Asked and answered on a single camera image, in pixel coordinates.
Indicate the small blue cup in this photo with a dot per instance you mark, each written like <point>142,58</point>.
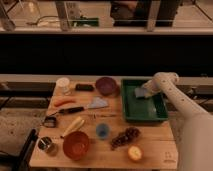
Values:
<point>102,131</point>

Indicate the orange carrot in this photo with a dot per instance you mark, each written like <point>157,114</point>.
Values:
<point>63,101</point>

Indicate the orange yellow apple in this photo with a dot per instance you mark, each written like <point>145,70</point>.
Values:
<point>134,153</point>

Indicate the wooden table board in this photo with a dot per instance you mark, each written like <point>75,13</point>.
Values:
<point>156,141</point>

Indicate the purple grape bunch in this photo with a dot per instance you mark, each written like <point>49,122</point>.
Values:
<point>125,137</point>

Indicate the black chair frame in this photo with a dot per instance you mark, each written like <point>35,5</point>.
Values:
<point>15,161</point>

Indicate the blue grey sponge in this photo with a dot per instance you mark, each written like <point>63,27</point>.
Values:
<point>142,93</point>

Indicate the black square cookie cutter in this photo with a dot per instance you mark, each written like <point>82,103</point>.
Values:
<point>50,122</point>

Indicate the small metal cup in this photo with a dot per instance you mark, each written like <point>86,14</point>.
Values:
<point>46,145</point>

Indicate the clear jar with white lid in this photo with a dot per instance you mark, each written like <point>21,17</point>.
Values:
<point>63,84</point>

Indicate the small black rectangular block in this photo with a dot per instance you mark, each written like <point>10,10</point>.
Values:
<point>84,87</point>

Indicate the black handled spatula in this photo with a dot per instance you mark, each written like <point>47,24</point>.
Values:
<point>95,103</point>

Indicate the orange plastic bowl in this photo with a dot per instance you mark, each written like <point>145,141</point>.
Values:
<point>76,145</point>

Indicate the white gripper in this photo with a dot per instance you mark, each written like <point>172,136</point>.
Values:
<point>151,88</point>

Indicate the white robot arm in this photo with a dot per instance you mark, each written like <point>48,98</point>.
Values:
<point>196,145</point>

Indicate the green plastic tray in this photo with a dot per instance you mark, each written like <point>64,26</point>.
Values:
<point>137,110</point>

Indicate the dark purple bowl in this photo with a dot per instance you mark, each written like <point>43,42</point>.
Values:
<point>106,86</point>

